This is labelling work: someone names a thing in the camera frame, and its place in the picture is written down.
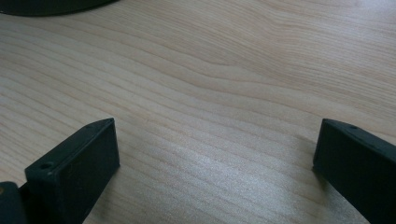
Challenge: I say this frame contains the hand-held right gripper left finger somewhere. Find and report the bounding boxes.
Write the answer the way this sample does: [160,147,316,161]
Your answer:
[19,117,121,224]

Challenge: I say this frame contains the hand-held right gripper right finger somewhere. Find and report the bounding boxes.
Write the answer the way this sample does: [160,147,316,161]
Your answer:
[312,118,396,224]

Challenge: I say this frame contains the black mesh trash bin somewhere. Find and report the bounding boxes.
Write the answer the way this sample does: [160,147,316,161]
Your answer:
[0,0,121,18]

